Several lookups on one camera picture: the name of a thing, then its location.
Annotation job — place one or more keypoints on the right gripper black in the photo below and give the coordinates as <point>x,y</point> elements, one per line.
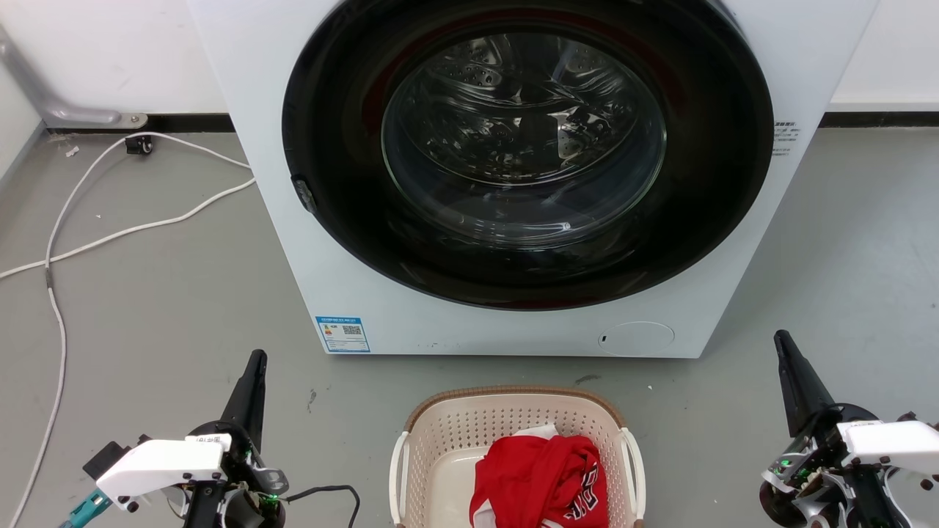
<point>814,469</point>

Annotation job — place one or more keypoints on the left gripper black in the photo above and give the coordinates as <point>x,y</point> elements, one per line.
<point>246,469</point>

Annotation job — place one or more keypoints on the beige perforated laundry basket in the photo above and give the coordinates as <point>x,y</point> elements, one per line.
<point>447,433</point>

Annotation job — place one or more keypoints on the blue energy label sticker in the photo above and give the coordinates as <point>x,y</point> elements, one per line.
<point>342,334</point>

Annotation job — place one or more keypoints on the round white filter cover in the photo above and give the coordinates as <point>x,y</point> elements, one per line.
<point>635,339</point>

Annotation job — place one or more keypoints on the small printed text label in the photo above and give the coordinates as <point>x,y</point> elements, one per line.
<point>784,138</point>

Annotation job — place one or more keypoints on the black round washer door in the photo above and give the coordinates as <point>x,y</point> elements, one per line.
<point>337,147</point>

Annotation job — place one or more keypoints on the small black floor clip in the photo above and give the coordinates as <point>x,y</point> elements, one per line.
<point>138,145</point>

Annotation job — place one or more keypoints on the black baseboard strip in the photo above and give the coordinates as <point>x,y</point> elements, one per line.
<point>183,122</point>
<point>880,119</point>

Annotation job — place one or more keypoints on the red jersey garment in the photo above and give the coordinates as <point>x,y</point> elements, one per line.
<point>539,480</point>

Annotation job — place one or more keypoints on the white front-load washing machine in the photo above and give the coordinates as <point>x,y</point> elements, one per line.
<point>242,66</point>

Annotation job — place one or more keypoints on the right white wrist camera housing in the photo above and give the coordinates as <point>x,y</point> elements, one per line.
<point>891,441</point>

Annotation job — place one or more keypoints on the grey wall pipe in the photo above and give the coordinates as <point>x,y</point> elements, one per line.
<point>44,99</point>

